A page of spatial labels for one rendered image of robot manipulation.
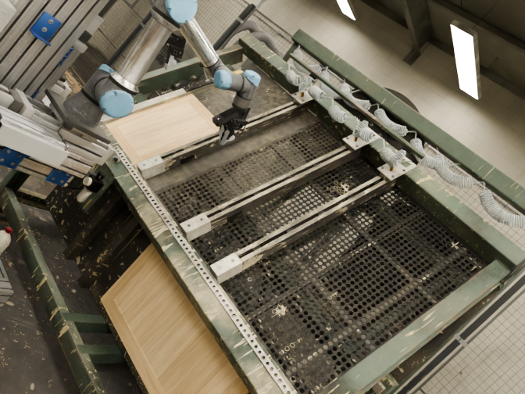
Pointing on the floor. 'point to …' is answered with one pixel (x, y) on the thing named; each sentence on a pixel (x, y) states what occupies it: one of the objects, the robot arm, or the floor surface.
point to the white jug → (5, 238)
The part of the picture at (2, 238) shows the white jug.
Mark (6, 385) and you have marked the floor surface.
